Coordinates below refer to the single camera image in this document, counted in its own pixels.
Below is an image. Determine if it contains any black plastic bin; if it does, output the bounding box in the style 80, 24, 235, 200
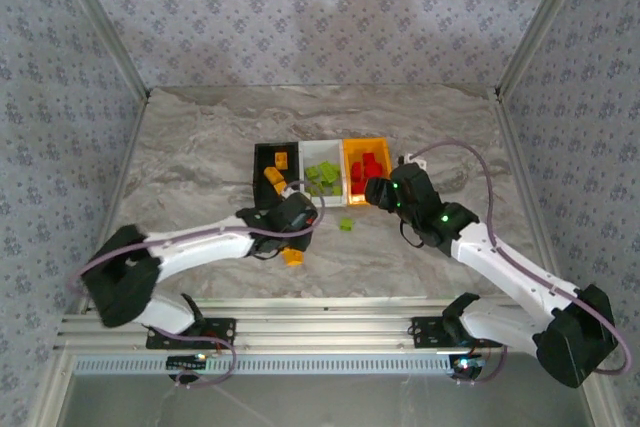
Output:
253, 140, 304, 211

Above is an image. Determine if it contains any yellow plastic bin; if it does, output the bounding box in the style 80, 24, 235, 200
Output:
342, 136, 393, 207

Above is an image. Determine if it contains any white plastic bin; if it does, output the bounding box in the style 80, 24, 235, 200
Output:
298, 139, 349, 209

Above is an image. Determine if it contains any small electronics board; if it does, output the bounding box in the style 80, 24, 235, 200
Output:
448, 354, 485, 379
167, 354, 209, 371

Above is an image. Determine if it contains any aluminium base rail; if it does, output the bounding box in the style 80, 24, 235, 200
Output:
55, 298, 509, 354

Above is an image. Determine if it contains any slotted grey cable duct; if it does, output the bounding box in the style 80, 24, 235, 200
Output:
72, 352, 454, 377

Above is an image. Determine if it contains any aluminium table side rail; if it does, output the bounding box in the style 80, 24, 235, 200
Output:
74, 91, 151, 316
494, 91, 569, 281

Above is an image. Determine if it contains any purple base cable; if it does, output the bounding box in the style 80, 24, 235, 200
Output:
149, 326, 237, 391
457, 341, 509, 386

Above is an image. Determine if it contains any aluminium corner post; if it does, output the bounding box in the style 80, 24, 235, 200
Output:
49, 0, 151, 98
494, 0, 596, 96

